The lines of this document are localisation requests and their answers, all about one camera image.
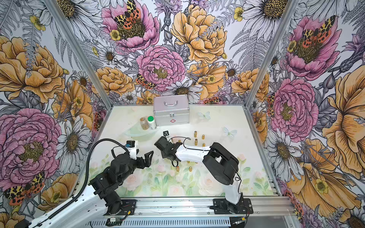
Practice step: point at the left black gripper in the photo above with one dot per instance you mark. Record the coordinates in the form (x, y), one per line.
(147, 163)

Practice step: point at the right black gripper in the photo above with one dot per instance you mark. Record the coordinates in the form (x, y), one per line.
(164, 156)

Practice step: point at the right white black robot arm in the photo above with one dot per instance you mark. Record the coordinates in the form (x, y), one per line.
(222, 165)

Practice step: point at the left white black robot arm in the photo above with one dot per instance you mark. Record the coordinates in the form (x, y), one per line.
(96, 198)

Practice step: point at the white bottle green cap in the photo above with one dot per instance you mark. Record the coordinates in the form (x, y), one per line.
(151, 122)

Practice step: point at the clear jar brown contents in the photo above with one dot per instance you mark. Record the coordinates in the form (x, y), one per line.
(144, 123)

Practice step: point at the silver aluminium first aid case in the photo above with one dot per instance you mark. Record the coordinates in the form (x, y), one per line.
(171, 110)

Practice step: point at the small green circuit board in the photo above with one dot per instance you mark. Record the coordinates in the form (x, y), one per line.
(113, 222)

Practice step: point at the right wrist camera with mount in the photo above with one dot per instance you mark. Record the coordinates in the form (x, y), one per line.
(163, 144)

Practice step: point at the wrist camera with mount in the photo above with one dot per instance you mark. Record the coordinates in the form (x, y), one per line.
(163, 144)
(132, 147)

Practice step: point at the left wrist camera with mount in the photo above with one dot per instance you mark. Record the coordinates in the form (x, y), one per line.
(132, 147)

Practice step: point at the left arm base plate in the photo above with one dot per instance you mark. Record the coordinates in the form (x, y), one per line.
(122, 207)

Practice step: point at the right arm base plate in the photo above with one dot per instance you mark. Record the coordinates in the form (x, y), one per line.
(222, 206)

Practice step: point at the aluminium front rail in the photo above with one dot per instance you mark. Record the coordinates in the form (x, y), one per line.
(199, 207)

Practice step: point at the left aluminium corner post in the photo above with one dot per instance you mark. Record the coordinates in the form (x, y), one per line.
(71, 38)

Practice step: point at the aluminium corner post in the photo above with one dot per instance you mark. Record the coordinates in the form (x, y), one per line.
(71, 38)
(284, 23)

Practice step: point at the right aluminium corner post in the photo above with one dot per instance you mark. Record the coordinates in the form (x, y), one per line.
(284, 23)

